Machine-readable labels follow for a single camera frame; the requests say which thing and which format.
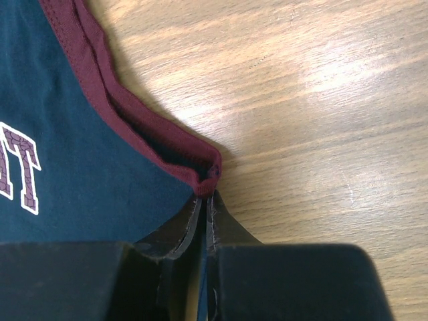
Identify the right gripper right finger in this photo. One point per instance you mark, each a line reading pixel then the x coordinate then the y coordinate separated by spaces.
pixel 221 229

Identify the navy jersey tank top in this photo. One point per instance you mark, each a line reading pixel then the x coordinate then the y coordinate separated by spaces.
pixel 87 171

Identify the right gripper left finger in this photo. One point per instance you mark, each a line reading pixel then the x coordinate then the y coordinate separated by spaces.
pixel 175 248

